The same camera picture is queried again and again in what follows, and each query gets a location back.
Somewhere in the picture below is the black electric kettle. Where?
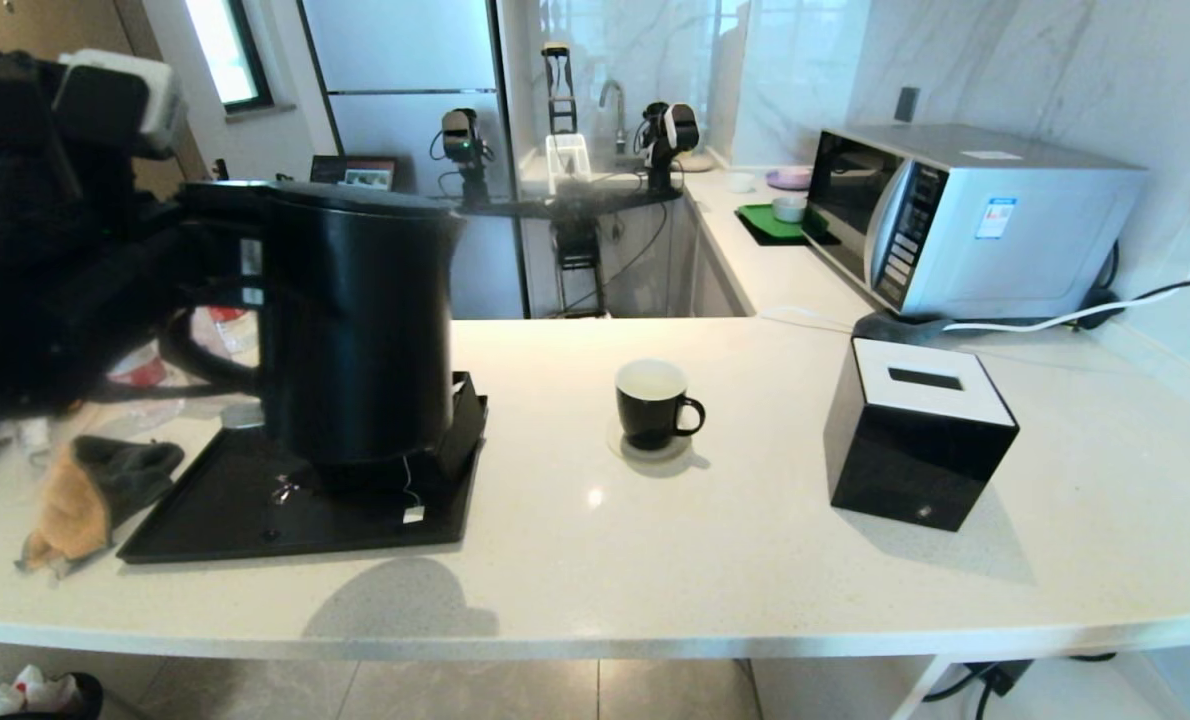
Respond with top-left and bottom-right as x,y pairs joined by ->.
160,180 -> 468,469

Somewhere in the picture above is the mesh tea bag with tag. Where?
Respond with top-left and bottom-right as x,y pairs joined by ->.
402,455 -> 427,525

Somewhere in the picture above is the orange grey oven glove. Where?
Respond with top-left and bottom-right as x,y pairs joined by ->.
20,435 -> 186,579

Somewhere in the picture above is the black framed window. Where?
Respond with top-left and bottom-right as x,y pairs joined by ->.
183,0 -> 276,113

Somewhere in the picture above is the black laptop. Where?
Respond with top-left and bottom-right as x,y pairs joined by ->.
310,155 -> 398,193

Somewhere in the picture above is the black serving tray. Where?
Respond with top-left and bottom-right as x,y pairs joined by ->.
117,400 -> 490,564

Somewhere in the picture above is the silver refrigerator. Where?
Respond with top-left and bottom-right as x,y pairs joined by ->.
298,0 -> 531,319

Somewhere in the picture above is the black device green light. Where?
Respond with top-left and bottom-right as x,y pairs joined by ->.
430,107 -> 496,206

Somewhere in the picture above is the black compartment box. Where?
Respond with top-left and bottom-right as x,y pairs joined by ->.
450,371 -> 488,481

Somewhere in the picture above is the black trash bin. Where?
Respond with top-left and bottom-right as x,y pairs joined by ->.
0,665 -> 106,720

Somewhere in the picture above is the black rig stand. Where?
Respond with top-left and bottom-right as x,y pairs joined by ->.
455,40 -> 684,319

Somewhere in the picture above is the chrome faucet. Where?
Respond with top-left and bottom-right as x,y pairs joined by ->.
598,79 -> 628,153

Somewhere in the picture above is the round translucent coaster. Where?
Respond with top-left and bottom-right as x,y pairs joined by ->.
606,415 -> 693,464

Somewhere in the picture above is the black mug white inside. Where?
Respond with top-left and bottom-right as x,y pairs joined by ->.
615,358 -> 707,453

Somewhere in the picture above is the black device white band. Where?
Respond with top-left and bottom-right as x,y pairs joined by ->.
637,100 -> 701,193

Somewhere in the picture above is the green tray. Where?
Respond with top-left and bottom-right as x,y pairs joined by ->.
735,202 -> 841,247

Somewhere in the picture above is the black tissue box white lid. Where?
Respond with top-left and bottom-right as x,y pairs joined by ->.
823,337 -> 1022,533

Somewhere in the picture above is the silver microwave oven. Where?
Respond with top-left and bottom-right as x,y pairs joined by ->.
803,123 -> 1149,321

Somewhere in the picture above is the black power supply brick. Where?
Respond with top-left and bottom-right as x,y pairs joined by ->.
960,658 -> 1036,698

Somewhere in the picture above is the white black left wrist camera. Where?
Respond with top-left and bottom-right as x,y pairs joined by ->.
53,50 -> 188,153

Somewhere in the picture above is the thin white cable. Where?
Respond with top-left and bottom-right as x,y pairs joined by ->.
758,306 -> 856,333

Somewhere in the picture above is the thick black charger cable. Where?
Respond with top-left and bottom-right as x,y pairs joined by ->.
920,650 -> 1121,720

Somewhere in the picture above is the thick white power cable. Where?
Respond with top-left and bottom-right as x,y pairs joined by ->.
940,215 -> 1190,336

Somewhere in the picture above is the black power cable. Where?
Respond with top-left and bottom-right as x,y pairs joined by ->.
1085,275 -> 1190,323

